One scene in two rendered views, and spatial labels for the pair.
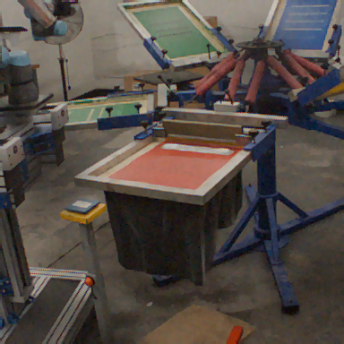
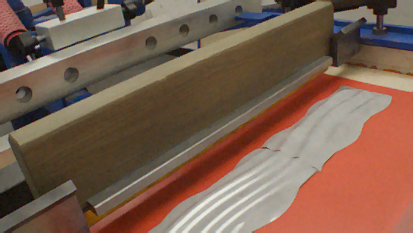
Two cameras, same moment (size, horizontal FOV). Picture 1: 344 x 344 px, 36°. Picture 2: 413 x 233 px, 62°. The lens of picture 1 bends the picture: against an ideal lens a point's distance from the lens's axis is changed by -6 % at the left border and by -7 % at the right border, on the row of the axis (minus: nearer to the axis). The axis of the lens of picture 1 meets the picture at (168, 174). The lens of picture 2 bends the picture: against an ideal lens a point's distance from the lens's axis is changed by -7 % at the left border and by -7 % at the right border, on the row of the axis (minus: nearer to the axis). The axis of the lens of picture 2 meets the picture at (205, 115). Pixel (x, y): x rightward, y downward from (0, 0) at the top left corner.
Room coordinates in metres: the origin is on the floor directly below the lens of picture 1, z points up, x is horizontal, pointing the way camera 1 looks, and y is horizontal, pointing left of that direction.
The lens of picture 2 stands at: (2.40, 0.15, 1.16)
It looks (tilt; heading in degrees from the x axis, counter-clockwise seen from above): 27 degrees down; 288
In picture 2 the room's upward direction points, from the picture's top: 9 degrees counter-clockwise
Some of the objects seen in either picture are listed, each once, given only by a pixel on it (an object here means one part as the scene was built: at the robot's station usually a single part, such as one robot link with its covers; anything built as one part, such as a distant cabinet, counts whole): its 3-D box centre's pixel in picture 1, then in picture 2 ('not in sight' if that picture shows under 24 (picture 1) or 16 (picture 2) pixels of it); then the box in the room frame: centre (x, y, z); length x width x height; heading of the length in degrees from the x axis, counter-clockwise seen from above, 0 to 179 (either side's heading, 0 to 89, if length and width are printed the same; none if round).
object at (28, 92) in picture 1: (21, 90); not in sight; (2.50, 0.65, 1.31); 0.15 x 0.15 x 0.10
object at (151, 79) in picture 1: (202, 90); not in sight; (3.80, -0.29, 0.91); 1.34 x 0.40 x 0.08; 29
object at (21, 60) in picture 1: (17, 65); not in sight; (2.50, 0.65, 1.42); 0.13 x 0.12 x 0.14; 52
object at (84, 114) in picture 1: (111, 97); not in sight; (3.23, 0.29, 1.05); 1.08 x 0.61 x 0.23; 89
